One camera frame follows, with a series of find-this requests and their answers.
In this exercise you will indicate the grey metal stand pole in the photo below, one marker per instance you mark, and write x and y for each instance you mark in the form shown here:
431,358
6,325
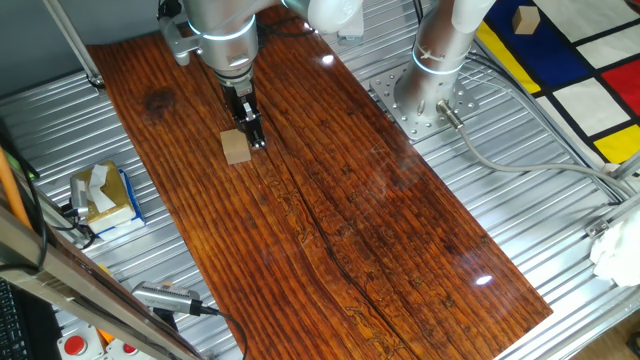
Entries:
75,45

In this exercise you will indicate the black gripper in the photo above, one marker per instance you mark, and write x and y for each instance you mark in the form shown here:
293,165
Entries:
239,97

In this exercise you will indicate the gold tissue box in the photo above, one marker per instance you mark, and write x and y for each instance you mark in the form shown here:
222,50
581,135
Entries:
117,192

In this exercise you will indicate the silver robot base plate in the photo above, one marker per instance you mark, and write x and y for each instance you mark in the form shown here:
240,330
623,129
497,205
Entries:
400,115

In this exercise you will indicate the aluminium frame profile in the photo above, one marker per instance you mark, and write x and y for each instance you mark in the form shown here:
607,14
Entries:
627,167

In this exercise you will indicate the tan wooden block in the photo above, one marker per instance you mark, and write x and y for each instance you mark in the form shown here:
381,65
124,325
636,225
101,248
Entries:
525,21
235,150

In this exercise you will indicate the silver depth camera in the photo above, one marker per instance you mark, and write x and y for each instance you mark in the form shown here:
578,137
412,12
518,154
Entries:
160,297
78,195

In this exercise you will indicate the grey box red button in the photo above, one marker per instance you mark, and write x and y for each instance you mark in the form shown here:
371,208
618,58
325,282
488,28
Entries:
75,345
127,350

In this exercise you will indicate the white power strip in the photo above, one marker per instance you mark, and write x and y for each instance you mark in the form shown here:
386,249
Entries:
351,36

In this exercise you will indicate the colourful grid pattern cloth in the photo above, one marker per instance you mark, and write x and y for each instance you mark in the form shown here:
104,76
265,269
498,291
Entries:
590,105

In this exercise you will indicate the glossy wood grain mat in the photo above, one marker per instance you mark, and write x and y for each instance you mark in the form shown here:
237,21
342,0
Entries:
350,225

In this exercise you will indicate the white tissue sheet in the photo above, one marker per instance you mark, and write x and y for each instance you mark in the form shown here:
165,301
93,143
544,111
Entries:
100,197

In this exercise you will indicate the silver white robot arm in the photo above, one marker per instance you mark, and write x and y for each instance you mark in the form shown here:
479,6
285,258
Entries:
230,45

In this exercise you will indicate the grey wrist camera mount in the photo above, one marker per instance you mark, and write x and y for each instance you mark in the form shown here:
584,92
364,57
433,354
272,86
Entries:
180,45

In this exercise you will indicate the shiny metal frame bar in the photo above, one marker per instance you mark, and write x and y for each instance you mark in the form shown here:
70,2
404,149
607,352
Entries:
75,290

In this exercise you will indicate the black keyboard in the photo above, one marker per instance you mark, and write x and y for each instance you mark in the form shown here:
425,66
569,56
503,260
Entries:
10,325

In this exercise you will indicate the orange pole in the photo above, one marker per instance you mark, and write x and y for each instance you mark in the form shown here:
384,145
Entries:
12,195

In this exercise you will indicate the crumpled white cloth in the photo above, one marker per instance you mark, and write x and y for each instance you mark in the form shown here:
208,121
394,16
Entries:
617,255

